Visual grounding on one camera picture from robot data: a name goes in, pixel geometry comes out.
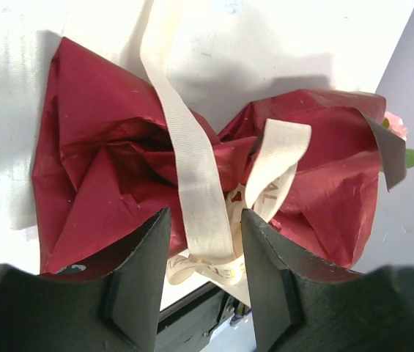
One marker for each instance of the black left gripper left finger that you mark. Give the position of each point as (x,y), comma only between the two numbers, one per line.
(108,302)

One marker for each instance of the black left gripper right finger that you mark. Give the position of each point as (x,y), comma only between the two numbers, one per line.
(301,302)

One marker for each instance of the cream ribbon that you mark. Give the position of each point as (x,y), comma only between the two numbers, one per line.
(212,219)

